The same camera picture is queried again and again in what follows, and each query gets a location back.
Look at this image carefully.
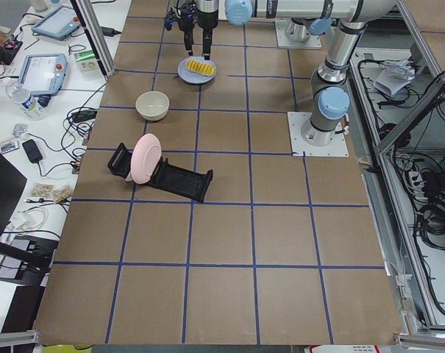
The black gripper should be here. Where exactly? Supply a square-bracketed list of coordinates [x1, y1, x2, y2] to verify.
[183, 0, 219, 60]

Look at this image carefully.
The striped yellow bread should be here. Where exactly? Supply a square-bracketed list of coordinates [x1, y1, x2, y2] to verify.
[186, 60, 216, 77]

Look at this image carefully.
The blue plate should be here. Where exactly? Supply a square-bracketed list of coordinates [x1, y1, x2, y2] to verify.
[177, 57, 217, 85]

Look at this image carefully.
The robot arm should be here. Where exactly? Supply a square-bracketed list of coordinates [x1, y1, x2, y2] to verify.
[285, 18, 332, 42]
[164, 0, 396, 87]

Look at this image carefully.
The pink plate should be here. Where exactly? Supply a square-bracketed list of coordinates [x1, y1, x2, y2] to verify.
[130, 133, 162, 184]

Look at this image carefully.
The cream bowl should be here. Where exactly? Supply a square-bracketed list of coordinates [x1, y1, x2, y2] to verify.
[135, 91, 170, 121]

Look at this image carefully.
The black power adapter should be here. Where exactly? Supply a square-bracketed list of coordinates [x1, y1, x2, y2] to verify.
[100, 26, 121, 37]

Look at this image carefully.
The green white carton box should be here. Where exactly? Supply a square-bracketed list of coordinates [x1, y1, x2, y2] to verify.
[74, 50, 99, 73]

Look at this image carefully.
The teach pendant far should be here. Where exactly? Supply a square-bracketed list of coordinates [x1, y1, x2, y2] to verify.
[32, 5, 80, 40]

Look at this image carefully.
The teach pendant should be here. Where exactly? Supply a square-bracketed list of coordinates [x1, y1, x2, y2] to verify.
[18, 54, 68, 96]
[32, 5, 80, 40]

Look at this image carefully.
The black dish rack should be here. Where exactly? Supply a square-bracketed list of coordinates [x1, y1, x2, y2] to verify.
[107, 143, 213, 202]

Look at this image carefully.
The teach pendant near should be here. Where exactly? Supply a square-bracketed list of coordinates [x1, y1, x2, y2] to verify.
[18, 54, 68, 96]

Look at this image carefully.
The plastic water bottle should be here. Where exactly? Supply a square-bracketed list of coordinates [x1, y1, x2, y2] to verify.
[5, 81, 43, 121]

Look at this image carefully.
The aluminium frame post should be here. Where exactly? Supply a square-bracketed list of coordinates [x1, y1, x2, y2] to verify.
[71, 0, 115, 77]

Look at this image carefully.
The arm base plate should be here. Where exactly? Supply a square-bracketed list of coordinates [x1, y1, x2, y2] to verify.
[287, 112, 349, 157]
[274, 18, 321, 50]

